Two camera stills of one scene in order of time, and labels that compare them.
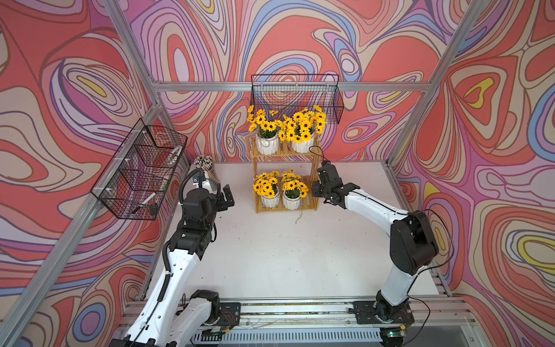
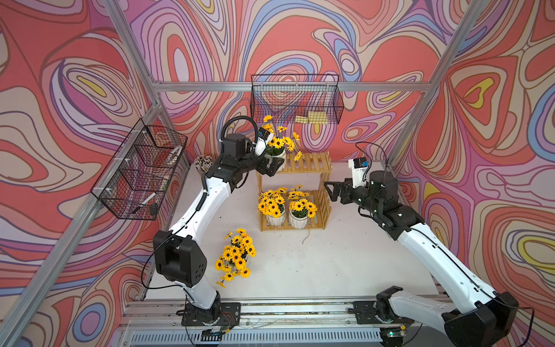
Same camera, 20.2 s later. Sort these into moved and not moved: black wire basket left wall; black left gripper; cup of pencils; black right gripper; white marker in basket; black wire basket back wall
Moved: black right gripper; black left gripper
Not moved: black wire basket back wall; black wire basket left wall; cup of pencils; white marker in basket
